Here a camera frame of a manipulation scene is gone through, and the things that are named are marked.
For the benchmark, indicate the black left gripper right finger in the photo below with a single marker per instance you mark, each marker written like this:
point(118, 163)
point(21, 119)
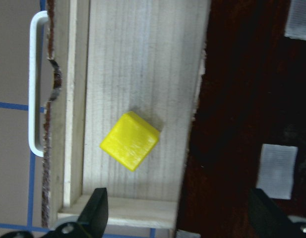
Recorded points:
point(269, 221)

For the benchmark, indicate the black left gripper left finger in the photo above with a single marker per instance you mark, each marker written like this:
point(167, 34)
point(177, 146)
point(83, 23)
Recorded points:
point(92, 221)

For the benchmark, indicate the yellow cube block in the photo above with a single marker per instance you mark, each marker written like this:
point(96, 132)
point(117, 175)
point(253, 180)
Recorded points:
point(130, 140)

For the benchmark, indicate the light wooden drawer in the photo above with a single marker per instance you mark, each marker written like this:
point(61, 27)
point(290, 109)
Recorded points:
point(111, 57)

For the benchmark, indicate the dark wooden drawer cabinet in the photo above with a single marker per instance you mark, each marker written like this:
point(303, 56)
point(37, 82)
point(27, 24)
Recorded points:
point(253, 92)

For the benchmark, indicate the white drawer handle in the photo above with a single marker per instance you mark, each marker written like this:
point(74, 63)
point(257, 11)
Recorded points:
point(34, 81)

